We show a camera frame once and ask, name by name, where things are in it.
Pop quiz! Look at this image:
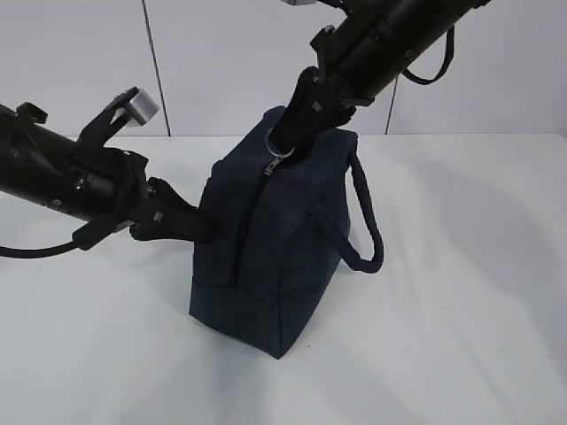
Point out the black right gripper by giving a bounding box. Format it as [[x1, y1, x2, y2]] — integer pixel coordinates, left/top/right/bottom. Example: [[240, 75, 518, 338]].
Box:
[[269, 24, 375, 161]]

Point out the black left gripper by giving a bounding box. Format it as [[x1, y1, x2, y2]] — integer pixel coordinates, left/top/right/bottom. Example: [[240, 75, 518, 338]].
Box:
[[100, 150, 219, 242]]

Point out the navy blue fabric lunch bag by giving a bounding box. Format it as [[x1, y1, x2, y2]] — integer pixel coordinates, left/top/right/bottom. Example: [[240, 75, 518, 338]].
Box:
[[189, 106, 384, 359]]

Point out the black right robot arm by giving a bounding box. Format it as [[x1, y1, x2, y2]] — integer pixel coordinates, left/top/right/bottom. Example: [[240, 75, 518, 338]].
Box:
[[268, 0, 485, 158]]

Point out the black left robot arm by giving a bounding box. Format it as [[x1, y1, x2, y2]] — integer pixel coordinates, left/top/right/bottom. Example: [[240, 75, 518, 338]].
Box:
[[1, 103, 219, 250]]

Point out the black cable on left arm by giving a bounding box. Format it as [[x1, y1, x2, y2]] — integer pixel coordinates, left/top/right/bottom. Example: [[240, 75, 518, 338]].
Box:
[[0, 220, 107, 260]]

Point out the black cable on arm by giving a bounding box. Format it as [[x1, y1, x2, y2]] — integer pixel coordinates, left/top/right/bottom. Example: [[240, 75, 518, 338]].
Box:
[[0, 220, 107, 260], [405, 24, 456, 85]]

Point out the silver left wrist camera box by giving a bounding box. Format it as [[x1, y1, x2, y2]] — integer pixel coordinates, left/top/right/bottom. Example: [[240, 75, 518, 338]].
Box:
[[114, 88, 159, 128]]

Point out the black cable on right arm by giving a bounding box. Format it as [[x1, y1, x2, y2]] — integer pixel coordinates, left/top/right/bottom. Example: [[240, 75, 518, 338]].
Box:
[[405, 24, 456, 85]]

